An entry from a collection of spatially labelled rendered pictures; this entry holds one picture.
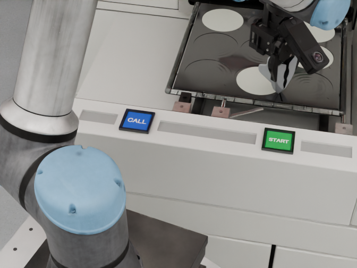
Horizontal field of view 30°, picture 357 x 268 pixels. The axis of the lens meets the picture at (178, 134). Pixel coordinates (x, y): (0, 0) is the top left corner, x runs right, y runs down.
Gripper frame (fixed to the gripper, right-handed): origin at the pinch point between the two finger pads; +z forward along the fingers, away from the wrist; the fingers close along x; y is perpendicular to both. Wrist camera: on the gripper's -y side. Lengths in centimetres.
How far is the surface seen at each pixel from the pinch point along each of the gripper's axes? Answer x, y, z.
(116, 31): 4, 51, 9
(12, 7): -42, 202, 92
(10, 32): -30, 184, 91
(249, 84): 2.8, 6.5, 1.2
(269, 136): 17.5, -11.6, -5.2
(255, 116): 2.0, 4.7, 9.3
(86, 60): 4, 66, 27
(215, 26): -7.3, 27.3, 1.3
